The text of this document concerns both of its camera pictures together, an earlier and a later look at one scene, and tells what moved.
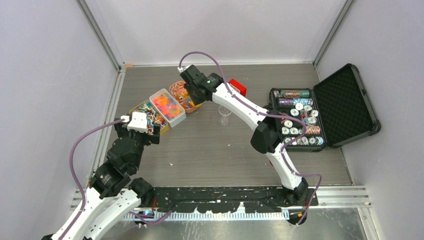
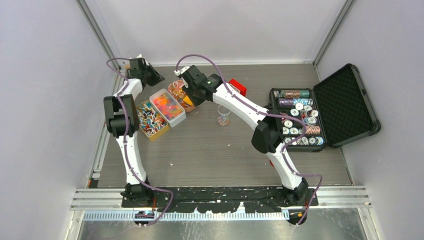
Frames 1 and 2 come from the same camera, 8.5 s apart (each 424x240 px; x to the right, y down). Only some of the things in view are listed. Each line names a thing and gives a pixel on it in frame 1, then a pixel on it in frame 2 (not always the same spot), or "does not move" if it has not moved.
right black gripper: x=196 y=101 does not move
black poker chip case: x=336 y=111 does not move
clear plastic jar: x=224 y=119 does not move
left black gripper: x=122 y=127 → x=158 y=78
